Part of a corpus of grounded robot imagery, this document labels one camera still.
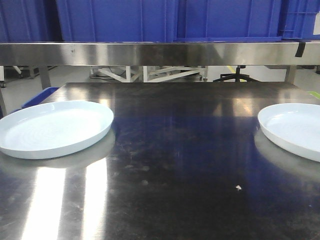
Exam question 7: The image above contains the black office chair base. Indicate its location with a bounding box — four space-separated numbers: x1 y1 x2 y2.
213 65 258 83

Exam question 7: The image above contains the right blue plastic crate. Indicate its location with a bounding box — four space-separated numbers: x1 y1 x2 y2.
176 0 281 43

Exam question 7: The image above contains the white metal frame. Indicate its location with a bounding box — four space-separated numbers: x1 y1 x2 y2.
89 66 208 83

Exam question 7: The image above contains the blue bin beside table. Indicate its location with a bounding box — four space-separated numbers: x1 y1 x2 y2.
21 87 59 109

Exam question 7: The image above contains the stainless steel shelf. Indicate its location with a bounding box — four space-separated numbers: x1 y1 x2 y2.
0 41 320 82

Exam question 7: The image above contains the left blue plastic crate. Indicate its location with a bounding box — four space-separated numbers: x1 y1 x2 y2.
0 0 62 43

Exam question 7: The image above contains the black tape strip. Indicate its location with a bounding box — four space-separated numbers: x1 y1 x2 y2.
295 41 306 58

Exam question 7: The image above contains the blue plastic crate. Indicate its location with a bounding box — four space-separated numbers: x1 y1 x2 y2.
56 0 178 43
176 0 281 43
0 0 62 43

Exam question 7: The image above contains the middle blue plastic crate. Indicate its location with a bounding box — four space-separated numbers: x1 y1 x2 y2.
56 0 178 43

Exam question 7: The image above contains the light blue plate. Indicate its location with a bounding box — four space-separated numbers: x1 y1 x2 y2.
257 103 320 162
0 100 114 160

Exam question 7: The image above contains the far right blue crate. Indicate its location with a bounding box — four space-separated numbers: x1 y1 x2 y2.
278 0 320 41

